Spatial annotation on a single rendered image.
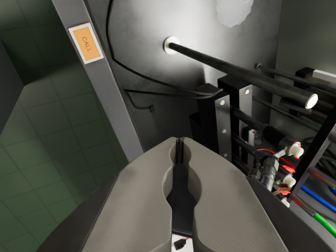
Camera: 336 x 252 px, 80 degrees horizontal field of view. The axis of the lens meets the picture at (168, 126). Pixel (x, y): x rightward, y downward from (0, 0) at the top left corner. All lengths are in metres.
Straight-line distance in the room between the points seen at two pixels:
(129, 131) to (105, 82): 0.11
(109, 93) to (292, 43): 0.53
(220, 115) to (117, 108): 0.22
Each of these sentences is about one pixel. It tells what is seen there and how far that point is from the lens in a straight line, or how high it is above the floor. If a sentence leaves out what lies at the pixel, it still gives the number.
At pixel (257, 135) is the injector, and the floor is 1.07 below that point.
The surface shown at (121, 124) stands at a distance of 0.40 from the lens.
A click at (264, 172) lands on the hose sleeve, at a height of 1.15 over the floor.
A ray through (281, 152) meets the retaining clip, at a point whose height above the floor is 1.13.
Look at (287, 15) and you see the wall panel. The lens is 0.70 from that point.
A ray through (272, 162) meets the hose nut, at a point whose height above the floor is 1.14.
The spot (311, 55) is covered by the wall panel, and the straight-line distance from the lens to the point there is 0.68.
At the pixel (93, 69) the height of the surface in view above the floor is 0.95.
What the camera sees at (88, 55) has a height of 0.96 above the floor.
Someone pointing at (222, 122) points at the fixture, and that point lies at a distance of 0.48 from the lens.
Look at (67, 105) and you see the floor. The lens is 1.41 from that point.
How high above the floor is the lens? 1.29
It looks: 51 degrees down
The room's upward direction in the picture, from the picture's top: 140 degrees clockwise
